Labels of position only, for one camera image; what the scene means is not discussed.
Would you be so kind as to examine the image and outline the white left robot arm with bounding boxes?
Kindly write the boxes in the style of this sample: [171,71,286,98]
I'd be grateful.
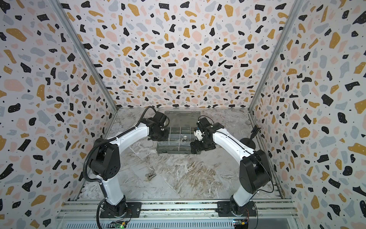
[83,107,170,217]

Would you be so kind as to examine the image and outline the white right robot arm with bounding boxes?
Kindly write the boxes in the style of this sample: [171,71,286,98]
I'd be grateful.
[190,115,273,216]

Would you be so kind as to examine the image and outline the clear plastic organizer box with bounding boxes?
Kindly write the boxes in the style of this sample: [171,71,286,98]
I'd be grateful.
[156,111,201,155]

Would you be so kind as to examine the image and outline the black corrugated cable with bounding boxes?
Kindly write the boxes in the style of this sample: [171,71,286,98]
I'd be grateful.
[82,105,158,229]

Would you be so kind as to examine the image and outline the aluminium corner post left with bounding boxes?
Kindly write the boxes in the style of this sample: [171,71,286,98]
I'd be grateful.
[47,0,118,112]

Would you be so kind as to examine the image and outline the aluminium corner post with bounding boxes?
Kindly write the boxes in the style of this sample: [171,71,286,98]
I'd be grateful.
[248,0,304,112]
[47,0,118,112]

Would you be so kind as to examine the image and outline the aluminium corner post right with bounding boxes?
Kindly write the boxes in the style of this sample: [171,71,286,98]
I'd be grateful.
[248,0,304,112]

